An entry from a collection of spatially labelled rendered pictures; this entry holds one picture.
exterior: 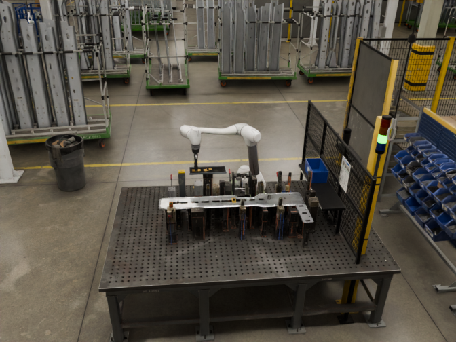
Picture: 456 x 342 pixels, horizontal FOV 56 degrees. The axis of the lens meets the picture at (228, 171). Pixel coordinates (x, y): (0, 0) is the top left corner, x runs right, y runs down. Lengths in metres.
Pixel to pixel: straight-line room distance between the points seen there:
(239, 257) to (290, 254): 0.47
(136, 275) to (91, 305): 0.96
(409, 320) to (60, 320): 3.33
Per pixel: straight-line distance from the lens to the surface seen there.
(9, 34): 7.74
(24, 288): 5.01
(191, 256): 3.89
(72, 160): 6.22
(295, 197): 4.20
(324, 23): 11.39
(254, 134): 4.22
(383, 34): 10.40
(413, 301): 4.88
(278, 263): 3.85
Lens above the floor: 3.19
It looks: 29 degrees down
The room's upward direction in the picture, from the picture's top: 1 degrees clockwise
